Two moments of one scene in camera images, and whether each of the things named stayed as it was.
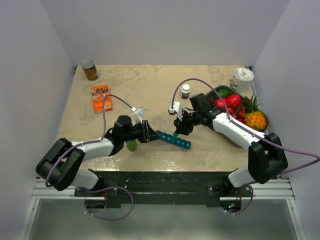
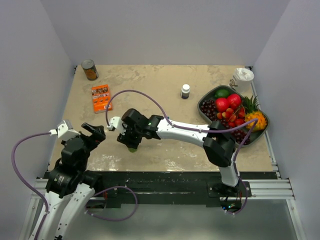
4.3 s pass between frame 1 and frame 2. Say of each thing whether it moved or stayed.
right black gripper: moved
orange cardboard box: stayed
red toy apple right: stayed
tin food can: stayed
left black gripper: moved
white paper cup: stayed
